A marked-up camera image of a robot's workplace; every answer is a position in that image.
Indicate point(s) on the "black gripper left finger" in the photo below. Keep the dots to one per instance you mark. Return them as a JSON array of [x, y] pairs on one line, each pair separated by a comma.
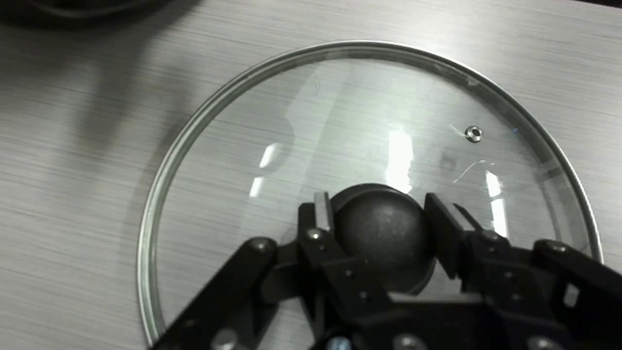
[[317, 259]]

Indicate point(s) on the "glass lid with black knob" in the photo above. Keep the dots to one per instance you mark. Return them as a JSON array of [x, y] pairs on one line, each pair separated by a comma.
[[381, 226]]

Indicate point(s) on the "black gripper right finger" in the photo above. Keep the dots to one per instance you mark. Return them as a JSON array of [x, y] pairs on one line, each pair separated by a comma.
[[492, 265]]

